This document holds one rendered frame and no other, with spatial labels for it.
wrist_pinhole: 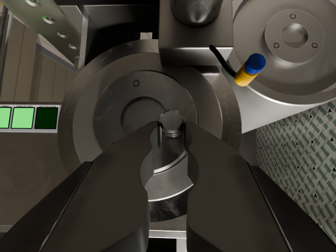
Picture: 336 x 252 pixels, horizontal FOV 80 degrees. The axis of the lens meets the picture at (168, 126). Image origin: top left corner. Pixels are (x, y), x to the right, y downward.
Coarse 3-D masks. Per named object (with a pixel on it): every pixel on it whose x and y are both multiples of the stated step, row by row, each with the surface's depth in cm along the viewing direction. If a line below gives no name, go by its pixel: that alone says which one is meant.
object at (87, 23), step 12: (84, 12) 18; (84, 24) 18; (84, 36) 18; (96, 36) 20; (108, 36) 24; (120, 36) 29; (132, 36) 36; (84, 48) 18; (96, 48) 20; (108, 48) 24; (84, 60) 18
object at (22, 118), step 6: (18, 108) 51; (24, 108) 51; (30, 108) 51; (18, 114) 50; (24, 114) 50; (30, 114) 50; (12, 120) 50; (18, 120) 50; (24, 120) 50; (30, 120) 50; (12, 126) 50; (18, 126) 50; (24, 126) 50; (30, 126) 50
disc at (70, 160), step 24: (120, 48) 17; (144, 48) 17; (96, 72) 17; (216, 72) 16; (72, 96) 17; (72, 120) 16; (240, 120) 16; (72, 144) 16; (72, 168) 16; (168, 168) 15; (168, 216) 15
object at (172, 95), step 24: (144, 72) 15; (120, 96) 14; (144, 96) 14; (168, 96) 14; (96, 120) 14; (120, 120) 14; (144, 120) 14; (192, 120) 14; (96, 144) 14; (168, 144) 14
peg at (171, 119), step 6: (162, 114) 11; (168, 114) 11; (174, 114) 11; (180, 114) 11; (162, 120) 11; (168, 120) 11; (174, 120) 11; (180, 120) 11; (162, 126) 11; (168, 126) 11; (174, 126) 11; (180, 126) 11; (168, 132) 11; (174, 132) 11; (180, 132) 13
